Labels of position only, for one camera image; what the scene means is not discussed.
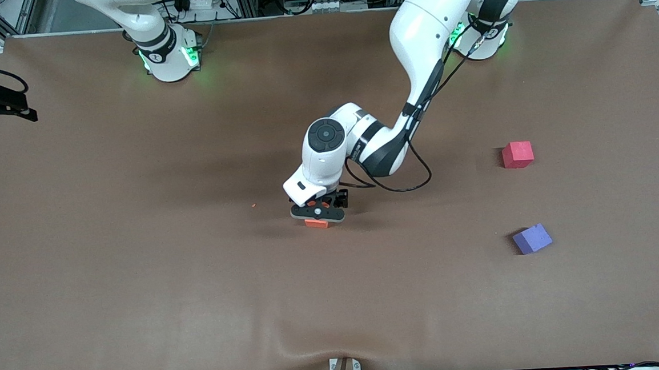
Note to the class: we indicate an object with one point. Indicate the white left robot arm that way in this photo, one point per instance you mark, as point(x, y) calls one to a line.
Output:
point(428, 24)

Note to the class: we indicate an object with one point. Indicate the red foam block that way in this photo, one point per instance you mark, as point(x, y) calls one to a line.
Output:
point(517, 154)

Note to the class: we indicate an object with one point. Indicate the purple foam block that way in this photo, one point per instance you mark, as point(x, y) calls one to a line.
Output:
point(532, 239)

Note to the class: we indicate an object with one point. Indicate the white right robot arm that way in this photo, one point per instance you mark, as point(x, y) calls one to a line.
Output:
point(166, 53)

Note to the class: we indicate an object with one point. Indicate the orange foam block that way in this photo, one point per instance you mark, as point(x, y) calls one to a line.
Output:
point(316, 224)

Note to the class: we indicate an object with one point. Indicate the fabric table cover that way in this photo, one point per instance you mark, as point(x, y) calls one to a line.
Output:
point(336, 299)

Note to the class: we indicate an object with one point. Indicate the white power strip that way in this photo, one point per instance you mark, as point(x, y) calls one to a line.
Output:
point(197, 3)

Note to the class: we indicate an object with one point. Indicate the metal clamp bracket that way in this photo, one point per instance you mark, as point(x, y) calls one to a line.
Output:
point(335, 366)

